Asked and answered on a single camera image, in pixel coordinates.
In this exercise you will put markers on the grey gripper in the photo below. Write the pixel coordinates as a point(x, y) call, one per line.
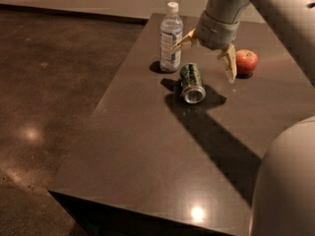
point(216, 33)

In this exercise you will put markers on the green soda can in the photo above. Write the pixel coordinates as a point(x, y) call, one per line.
point(192, 87)

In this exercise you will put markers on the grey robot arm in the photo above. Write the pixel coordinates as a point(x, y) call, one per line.
point(284, 194)

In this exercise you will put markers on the red apple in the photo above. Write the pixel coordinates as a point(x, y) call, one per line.
point(246, 61)

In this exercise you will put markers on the clear plastic water bottle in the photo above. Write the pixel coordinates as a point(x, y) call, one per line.
point(171, 30)

